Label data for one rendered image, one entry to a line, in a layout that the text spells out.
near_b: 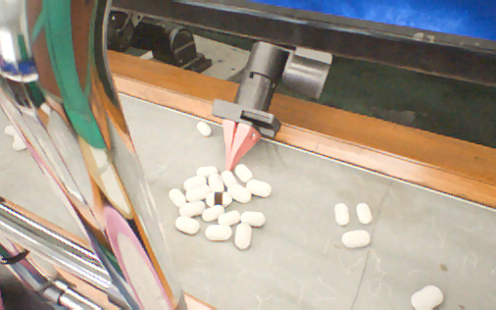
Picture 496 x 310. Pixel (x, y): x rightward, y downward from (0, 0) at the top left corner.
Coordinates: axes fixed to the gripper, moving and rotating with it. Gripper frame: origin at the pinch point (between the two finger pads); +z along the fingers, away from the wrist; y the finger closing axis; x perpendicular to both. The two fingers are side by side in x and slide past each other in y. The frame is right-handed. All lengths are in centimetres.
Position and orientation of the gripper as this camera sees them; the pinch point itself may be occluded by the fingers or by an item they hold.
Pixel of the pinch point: (229, 165)
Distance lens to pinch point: 50.3
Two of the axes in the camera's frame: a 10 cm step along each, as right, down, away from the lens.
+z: -3.3, 9.4, -0.5
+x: 2.8, 1.5, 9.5
